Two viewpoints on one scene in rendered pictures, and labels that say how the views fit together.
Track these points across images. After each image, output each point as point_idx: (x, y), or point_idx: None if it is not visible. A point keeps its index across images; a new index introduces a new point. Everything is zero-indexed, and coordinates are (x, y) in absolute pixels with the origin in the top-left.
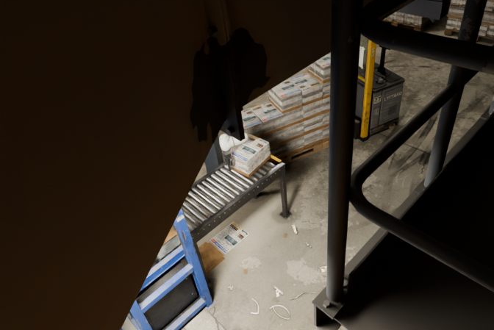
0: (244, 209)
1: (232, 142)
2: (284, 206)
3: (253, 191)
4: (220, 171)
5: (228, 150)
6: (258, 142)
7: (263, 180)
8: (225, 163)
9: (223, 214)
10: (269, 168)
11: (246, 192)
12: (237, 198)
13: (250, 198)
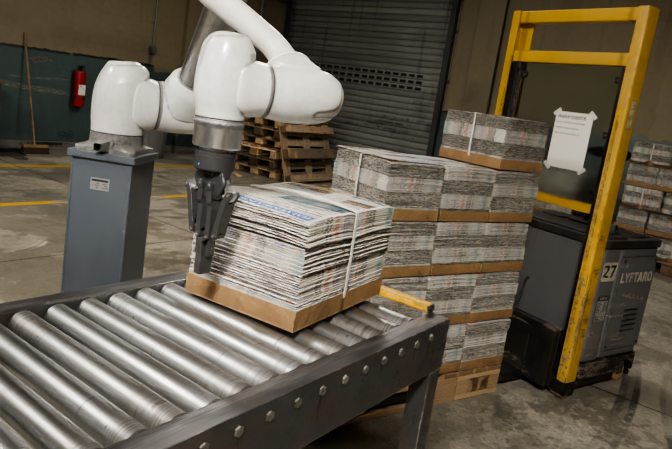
0: None
1: (268, 83)
2: None
3: (322, 399)
4: None
5: (236, 124)
6: (347, 198)
7: (372, 353)
8: (167, 279)
9: None
10: (386, 321)
11: (287, 386)
12: (226, 409)
13: (295, 438)
